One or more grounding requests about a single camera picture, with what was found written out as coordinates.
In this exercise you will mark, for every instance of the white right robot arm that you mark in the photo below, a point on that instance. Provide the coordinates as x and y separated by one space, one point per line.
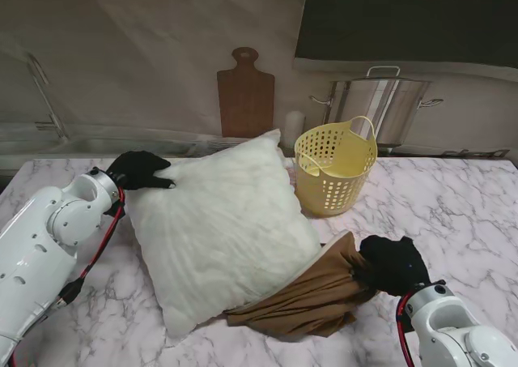
449 326

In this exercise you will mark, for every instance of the brown pillowcase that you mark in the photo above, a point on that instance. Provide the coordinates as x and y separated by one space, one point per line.
307 294

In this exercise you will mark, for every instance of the white cylindrical container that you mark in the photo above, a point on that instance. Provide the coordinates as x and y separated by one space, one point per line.
294 128

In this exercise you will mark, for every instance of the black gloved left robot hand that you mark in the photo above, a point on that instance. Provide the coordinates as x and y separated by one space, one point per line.
139 170

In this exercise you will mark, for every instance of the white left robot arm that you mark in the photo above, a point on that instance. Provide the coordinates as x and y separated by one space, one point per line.
44 241

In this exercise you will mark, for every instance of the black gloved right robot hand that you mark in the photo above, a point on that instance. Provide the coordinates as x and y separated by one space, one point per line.
392 265

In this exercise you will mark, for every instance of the dark wall panel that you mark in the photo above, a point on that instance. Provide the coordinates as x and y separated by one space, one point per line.
404 18

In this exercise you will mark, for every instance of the white pillow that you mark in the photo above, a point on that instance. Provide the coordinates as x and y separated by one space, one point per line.
218 225

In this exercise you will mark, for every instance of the brown wooden cutting board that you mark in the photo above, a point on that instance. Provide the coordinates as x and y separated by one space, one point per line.
244 103

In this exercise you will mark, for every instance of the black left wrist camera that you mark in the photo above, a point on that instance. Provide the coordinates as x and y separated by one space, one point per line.
111 210

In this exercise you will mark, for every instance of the steel sink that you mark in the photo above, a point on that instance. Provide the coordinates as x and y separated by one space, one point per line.
93 146

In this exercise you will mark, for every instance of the steel stockpot with lid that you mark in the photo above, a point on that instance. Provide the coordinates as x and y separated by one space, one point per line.
376 103

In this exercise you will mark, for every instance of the yellow perforated laundry basket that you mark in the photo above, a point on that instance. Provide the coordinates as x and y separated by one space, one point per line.
336 168

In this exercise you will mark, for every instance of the chrome faucet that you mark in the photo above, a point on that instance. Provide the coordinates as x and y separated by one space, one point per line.
42 89

